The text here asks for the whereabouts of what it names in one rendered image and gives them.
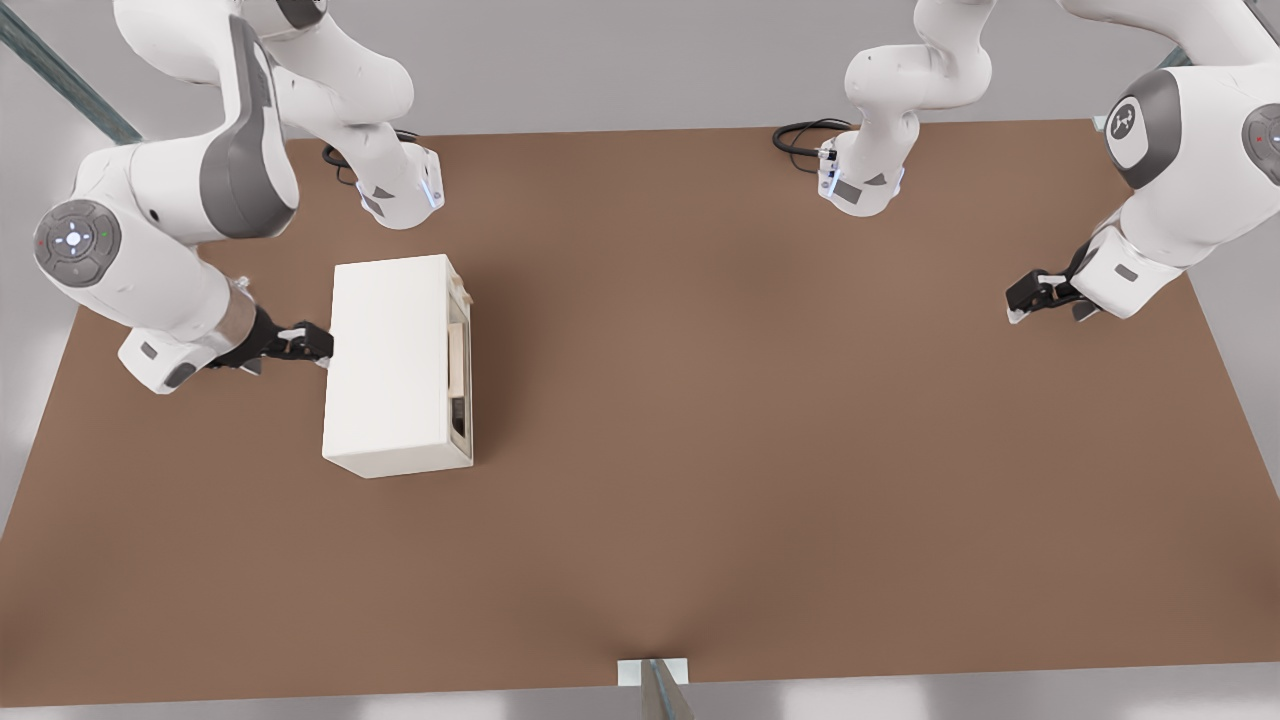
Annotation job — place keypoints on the white oven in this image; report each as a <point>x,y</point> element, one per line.
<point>385,365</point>

